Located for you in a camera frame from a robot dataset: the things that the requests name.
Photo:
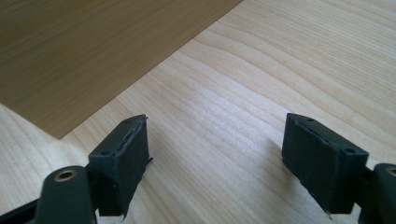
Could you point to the brown wooden board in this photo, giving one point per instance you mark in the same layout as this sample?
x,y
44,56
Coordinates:
x,y
81,53

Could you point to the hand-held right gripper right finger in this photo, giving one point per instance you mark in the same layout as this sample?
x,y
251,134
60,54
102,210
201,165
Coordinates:
x,y
323,168

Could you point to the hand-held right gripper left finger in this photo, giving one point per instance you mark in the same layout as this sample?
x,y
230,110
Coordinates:
x,y
121,168

